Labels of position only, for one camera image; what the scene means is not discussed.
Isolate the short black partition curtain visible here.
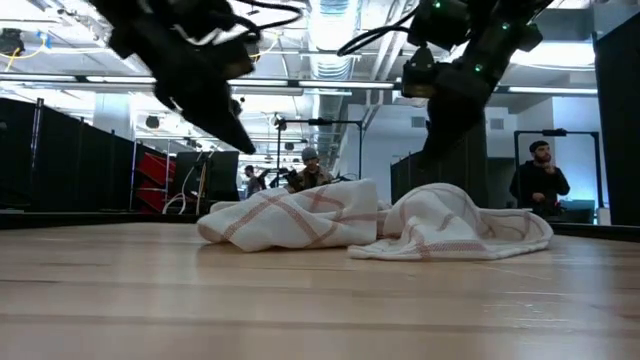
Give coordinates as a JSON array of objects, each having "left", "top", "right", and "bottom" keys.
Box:
[{"left": 390, "top": 110, "right": 490, "bottom": 209}]

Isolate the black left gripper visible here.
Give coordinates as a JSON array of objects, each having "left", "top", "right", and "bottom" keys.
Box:
[{"left": 132, "top": 0, "right": 261, "bottom": 155}]

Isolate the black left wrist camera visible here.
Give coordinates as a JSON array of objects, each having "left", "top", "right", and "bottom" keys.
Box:
[{"left": 222, "top": 34, "right": 261, "bottom": 79}]

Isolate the long black partition curtain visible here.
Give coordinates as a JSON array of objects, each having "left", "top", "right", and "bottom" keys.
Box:
[{"left": 0, "top": 97, "right": 169, "bottom": 214}]

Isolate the white hanging cable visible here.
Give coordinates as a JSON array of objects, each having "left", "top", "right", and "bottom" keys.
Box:
[{"left": 162, "top": 162, "right": 209, "bottom": 216}]

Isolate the black camera gantry frame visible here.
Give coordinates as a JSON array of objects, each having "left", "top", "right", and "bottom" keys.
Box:
[
  {"left": 513, "top": 128, "right": 601, "bottom": 209},
  {"left": 276, "top": 118, "right": 364, "bottom": 184}
]

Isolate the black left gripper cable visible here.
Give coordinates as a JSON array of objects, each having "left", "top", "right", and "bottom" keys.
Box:
[{"left": 234, "top": 0, "right": 305, "bottom": 31}]

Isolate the silver round ventilation duct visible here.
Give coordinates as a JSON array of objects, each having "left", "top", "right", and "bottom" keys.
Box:
[{"left": 307, "top": 0, "right": 361, "bottom": 171}]

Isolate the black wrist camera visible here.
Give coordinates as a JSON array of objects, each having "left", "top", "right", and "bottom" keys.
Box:
[
  {"left": 222, "top": 34, "right": 261, "bottom": 79},
  {"left": 401, "top": 47, "right": 439, "bottom": 99}
]

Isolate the long ceiling light strip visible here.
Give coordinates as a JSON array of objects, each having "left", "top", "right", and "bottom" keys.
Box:
[{"left": 0, "top": 73, "right": 599, "bottom": 97}]

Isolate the red storage rack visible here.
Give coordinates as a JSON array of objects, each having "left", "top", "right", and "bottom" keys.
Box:
[{"left": 132, "top": 144, "right": 177, "bottom": 214}]

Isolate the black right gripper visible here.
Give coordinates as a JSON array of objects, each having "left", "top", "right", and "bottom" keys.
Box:
[{"left": 418, "top": 19, "right": 544, "bottom": 169}]

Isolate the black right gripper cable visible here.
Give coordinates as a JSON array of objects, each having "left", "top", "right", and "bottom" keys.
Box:
[{"left": 337, "top": 7, "right": 421, "bottom": 57}]

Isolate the black ceiling cable reel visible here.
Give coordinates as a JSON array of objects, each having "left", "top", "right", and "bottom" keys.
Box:
[{"left": 0, "top": 28, "right": 26, "bottom": 57}]

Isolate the white towel with red grid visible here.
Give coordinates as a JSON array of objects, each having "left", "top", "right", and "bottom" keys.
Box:
[{"left": 196, "top": 178, "right": 555, "bottom": 262}]

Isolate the person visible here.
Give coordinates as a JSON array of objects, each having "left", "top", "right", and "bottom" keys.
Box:
[
  {"left": 508, "top": 140, "right": 571, "bottom": 217},
  {"left": 285, "top": 146, "right": 335, "bottom": 195},
  {"left": 243, "top": 164, "right": 265, "bottom": 200}
]

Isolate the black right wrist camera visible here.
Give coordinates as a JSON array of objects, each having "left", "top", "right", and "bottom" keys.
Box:
[{"left": 401, "top": 47, "right": 439, "bottom": 99}]

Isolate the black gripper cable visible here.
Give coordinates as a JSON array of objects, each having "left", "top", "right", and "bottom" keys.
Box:
[
  {"left": 337, "top": 7, "right": 421, "bottom": 57},
  {"left": 234, "top": 0, "right": 305, "bottom": 31}
]

